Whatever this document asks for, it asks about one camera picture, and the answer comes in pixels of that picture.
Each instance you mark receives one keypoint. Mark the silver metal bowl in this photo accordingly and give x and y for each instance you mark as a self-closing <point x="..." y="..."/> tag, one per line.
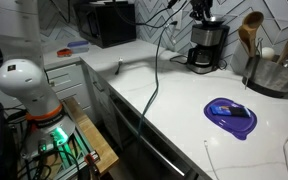
<point x="214" y="19"/>

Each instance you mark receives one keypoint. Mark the wooden board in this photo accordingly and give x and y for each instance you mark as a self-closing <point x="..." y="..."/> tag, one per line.
<point x="90" y="133"/>

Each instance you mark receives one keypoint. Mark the blue plastic plate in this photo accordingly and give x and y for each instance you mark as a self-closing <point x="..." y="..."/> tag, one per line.
<point x="234" y="125"/>

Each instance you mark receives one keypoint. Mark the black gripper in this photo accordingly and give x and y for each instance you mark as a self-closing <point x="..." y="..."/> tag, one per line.
<point x="201" y="4"/>

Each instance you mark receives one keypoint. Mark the wooden spoon with round bowl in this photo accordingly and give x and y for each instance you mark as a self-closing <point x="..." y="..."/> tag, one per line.
<point x="250" y="31"/>

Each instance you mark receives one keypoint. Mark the white ceramic jar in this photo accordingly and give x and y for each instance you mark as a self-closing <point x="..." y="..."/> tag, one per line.
<point x="239" y="58"/>

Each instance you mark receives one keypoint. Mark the orange round lid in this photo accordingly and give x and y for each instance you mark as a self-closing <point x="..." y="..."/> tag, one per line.
<point x="64" y="52"/>

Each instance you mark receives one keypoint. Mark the blue lidded plastic container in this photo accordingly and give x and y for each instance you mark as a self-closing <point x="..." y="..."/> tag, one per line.
<point x="78" y="46"/>

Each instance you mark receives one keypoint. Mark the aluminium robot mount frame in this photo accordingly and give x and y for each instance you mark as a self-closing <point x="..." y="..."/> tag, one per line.
<point x="74" y="163"/>

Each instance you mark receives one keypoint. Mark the red clamp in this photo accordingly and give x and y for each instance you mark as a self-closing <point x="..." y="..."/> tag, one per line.
<point x="92" y="165"/>

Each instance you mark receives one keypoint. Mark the blue black snack packet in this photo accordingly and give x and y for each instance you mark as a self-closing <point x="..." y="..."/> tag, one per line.
<point x="230" y="110"/>

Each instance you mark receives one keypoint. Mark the white wall outlet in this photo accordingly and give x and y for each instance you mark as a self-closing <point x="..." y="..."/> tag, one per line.
<point x="177" y="18"/>

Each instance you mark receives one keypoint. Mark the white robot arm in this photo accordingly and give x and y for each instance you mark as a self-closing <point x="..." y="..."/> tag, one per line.
<point x="27" y="86"/>

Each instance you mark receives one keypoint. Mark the black microwave oven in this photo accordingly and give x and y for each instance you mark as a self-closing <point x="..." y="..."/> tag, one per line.
<point x="104" y="25"/>

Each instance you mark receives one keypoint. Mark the metal utensil holder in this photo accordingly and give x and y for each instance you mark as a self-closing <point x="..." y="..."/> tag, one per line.
<point x="270" y="78"/>

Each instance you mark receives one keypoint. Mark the white round utensil head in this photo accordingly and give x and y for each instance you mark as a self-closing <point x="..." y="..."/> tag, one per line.
<point x="268" y="53"/>

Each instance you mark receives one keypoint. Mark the black silver coffee maker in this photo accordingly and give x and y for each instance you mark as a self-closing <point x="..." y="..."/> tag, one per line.
<point x="205" y="46"/>

